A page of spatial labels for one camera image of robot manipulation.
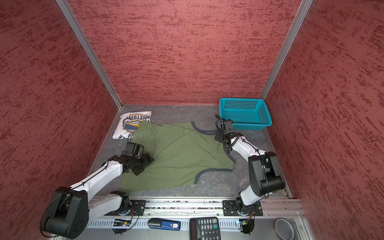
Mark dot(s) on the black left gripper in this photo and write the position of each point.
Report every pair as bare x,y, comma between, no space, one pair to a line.
147,161

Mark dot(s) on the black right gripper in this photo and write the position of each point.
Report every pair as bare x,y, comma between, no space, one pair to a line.
217,135

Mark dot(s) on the white tank top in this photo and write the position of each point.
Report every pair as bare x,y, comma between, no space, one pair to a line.
129,123

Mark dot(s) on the green grey tank top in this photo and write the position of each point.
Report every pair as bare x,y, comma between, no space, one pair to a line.
181,153

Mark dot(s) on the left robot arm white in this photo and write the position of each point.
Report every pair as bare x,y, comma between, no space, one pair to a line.
72,208

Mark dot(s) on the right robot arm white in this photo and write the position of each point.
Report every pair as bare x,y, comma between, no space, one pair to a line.
265,172

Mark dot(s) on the teal plastic basket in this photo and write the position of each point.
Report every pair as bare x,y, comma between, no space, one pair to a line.
246,114

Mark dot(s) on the left small circuit board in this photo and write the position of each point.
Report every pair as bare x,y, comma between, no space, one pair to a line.
121,223

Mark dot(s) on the small circuit board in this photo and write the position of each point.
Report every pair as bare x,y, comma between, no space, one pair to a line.
121,223
246,226

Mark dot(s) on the blue black stapler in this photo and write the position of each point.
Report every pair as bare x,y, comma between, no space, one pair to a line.
163,224

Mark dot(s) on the black calculator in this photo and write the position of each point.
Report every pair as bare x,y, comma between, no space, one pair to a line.
204,229

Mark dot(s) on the right small circuit board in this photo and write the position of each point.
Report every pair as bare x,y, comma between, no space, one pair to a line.
246,226

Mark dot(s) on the grey tape roll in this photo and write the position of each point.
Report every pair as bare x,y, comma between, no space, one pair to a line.
284,229

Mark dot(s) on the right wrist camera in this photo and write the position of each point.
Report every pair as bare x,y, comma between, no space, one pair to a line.
227,127

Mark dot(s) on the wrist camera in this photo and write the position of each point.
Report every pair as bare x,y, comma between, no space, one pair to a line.
227,127
133,150

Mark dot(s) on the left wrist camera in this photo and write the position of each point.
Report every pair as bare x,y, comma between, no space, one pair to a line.
133,150

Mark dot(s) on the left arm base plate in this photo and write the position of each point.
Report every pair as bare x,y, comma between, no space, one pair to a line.
136,208

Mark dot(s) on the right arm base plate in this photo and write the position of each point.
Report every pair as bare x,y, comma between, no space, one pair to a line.
231,208

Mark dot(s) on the white perforated cable strip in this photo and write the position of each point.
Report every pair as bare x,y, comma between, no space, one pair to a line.
142,223

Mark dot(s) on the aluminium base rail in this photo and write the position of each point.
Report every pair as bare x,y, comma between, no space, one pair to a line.
179,207

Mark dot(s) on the aluminium corner post right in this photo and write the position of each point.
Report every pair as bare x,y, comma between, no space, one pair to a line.
291,35

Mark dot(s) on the aluminium corner post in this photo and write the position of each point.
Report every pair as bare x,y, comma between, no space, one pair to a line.
76,28
291,35

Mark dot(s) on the aluminium corner post left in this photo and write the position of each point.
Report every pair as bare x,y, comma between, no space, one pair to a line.
76,28

